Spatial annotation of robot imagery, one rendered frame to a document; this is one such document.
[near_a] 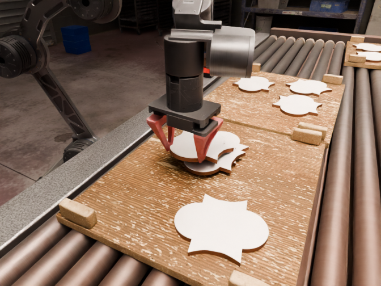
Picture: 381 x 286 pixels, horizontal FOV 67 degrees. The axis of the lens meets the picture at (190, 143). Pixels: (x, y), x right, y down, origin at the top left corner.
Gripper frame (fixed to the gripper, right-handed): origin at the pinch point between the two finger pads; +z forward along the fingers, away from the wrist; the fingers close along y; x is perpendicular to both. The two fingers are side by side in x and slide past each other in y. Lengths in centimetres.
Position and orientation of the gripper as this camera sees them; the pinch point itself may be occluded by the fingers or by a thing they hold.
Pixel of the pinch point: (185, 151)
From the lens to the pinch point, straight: 51.3
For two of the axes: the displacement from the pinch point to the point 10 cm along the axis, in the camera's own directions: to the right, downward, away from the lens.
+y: -8.6, -2.8, 4.2
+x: -5.1, 4.7, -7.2
